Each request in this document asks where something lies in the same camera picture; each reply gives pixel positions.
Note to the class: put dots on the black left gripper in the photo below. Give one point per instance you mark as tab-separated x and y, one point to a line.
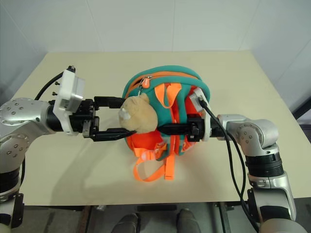
85	114

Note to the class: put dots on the orange and teal backpack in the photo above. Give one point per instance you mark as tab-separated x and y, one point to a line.
170	80

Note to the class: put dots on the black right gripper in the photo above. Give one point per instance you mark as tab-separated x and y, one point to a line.
196	128

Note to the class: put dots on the beige plush bear toy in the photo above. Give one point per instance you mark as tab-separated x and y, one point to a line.
141	116

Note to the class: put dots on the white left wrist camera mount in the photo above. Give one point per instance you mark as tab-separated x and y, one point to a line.
69	92

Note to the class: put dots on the orange zipper pull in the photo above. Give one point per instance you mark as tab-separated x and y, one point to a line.
146	83

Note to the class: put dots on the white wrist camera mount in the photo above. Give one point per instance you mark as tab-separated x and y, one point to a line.
69	92
200	98

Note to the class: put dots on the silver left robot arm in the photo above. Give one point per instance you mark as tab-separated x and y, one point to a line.
17	126

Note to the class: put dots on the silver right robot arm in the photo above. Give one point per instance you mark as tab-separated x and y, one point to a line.
262	145

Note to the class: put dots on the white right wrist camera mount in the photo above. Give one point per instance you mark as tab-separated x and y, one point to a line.
200	98

